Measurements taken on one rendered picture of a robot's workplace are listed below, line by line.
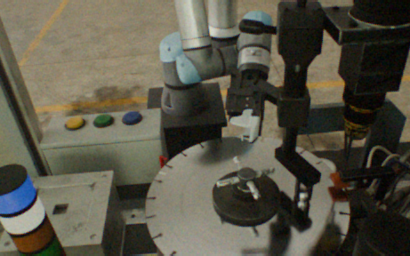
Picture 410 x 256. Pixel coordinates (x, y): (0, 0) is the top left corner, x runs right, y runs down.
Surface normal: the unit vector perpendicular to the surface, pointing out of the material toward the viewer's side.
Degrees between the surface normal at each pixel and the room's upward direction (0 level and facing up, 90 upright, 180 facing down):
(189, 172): 0
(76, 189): 0
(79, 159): 90
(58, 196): 0
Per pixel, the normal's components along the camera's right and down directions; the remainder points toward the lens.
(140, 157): 0.08, 0.59
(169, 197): -0.05, -0.80
